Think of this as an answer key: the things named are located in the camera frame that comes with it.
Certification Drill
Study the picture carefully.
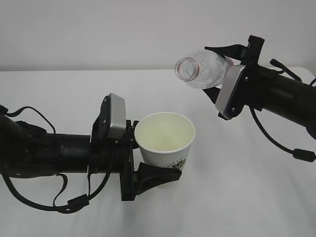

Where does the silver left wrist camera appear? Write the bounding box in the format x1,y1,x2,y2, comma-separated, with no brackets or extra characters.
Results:
98,93,126,140

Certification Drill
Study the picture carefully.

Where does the black camera cable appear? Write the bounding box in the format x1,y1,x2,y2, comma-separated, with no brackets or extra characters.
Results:
249,58,316,163
0,106,114,214

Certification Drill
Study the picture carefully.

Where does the white paper cup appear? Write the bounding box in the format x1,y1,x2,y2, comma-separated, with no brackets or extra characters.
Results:
135,112,196,171

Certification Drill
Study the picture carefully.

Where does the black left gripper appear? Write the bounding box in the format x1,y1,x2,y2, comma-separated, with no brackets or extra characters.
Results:
88,120,182,201

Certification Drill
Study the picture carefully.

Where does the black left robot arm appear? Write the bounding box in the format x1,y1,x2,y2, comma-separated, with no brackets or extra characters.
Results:
0,105,182,201

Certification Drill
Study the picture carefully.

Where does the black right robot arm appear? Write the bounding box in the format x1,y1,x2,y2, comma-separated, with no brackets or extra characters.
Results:
204,35,316,137

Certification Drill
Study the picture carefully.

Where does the black right camera cable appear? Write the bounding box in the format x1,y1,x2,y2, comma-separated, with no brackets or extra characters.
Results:
249,58,316,163

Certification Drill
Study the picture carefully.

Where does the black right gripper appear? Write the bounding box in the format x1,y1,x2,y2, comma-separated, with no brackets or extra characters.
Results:
203,35,265,120

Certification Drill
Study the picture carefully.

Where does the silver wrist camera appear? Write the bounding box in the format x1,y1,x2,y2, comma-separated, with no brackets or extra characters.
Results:
98,93,126,140
215,65,246,120

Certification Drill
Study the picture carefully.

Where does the black left camera cable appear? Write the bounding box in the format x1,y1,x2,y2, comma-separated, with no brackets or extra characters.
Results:
0,106,114,214

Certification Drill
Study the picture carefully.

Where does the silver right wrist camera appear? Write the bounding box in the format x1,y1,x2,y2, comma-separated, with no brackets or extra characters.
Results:
215,65,246,120

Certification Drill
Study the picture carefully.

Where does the clear red-label water bottle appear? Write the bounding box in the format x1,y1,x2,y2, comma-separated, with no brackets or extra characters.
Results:
174,49,234,89

